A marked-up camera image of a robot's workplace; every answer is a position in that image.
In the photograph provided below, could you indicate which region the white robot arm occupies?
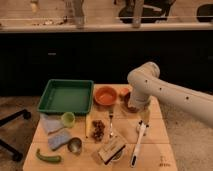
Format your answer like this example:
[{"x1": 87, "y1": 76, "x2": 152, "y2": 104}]
[{"x1": 127, "y1": 62, "x2": 213, "y2": 128}]

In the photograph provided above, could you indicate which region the green plastic tray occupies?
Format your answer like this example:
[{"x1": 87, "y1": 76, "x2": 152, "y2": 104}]
[{"x1": 38, "y1": 79, "x2": 94, "y2": 116}]

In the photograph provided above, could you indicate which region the dark purple bowl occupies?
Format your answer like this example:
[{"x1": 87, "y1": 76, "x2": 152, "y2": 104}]
[{"x1": 124, "y1": 92, "x2": 139, "y2": 113}]

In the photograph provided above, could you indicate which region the small orange object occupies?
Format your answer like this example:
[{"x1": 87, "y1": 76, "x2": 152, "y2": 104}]
[{"x1": 119, "y1": 87, "x2": 130, "y2": 97}]

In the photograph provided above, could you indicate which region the wooden table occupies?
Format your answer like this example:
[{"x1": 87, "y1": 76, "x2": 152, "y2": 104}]
[{"x1": 22, "y1": 83, "x2": 179, "y2": 171}]

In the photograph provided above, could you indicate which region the orange bowl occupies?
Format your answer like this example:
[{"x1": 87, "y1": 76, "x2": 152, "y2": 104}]
[{"x1": 94, "y1": 86, "x2": 117, "y2": 106}]

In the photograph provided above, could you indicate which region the brown dried food pile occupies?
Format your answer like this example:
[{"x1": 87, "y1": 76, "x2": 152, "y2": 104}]
[{"x1": 92, "y1": 120, "x2": 105, "y2": 142}]

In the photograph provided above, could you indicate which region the wooden block brush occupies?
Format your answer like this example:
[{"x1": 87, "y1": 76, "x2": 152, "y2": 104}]
[{"x1": 98, "y1": 136, "x2": 126, "y2": 165}]

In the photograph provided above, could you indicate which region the yellow stick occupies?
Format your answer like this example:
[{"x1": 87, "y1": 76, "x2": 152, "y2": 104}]
[{"x1": 85, "y1": 114, "x2": 91, "y2": 138}]

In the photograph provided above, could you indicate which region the small green cup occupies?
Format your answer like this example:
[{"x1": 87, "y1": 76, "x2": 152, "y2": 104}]
[{"x1": 61, "y1": 112, "x2": 75, "y2": 128}]

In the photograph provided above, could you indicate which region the small metal cup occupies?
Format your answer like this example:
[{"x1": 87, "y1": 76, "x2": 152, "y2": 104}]
[{"x1": 67, "y1": 137, "x2": 82, "y2": 155}]

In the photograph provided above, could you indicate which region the blue sponge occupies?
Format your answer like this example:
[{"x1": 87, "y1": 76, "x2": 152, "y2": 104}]
[{"x1": 48, "y1": 130, "x2": 71, "y2": 151}]

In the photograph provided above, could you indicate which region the grey cloth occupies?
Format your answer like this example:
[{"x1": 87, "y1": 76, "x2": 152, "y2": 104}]
[{"x1": 40, "y1": 114, "x2": 63, "y2": 134}]

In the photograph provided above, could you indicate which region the white handled brush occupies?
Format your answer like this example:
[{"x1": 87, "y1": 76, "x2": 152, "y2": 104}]
[{"x1": 130, "y1": 121, "x2": 148, "y2": 167}]

